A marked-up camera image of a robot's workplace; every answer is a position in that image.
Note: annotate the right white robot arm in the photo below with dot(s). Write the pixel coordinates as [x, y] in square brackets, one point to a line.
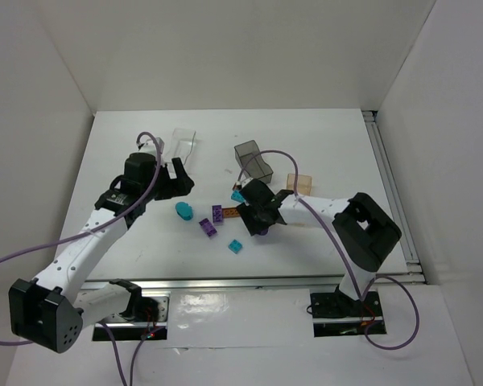
[360, 230]

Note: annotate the orange translucent plastic container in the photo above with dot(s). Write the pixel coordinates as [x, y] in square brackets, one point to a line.
[304, 183]

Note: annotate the teal long lego brick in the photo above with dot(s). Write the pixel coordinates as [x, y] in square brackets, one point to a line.
[236, 196]

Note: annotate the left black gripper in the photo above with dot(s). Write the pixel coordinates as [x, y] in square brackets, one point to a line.
[174, 183]

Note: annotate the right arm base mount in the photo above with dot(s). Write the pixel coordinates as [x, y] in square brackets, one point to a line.
[335, 315]

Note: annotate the aluminium front rail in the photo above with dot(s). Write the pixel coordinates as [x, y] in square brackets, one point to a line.
[237, 283]

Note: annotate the orange flat lego plate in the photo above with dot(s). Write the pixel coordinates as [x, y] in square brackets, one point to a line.
[230, 212]

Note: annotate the aluminium side rail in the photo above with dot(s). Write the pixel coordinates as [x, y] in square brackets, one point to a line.
[413, 263]

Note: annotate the dark smoky plastic container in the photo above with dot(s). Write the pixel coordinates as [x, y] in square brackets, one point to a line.
[248, 157]

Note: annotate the clear plastic container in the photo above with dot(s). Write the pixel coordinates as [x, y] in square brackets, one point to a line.
[181, 145]

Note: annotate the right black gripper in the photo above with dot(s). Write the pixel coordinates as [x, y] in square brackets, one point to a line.
[256, 207]

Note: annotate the small teal lego brick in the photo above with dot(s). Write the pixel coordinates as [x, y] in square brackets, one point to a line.
[235, 246]

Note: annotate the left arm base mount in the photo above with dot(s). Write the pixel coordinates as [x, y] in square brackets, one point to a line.
[150, 320]

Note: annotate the teal oval lego piece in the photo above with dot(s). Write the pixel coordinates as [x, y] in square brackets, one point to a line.
[184, 211]

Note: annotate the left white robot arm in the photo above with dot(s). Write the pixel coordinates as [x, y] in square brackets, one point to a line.
[49, 309]

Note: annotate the purple tall lego brick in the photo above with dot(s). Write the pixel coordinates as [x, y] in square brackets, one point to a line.
[217, 214]

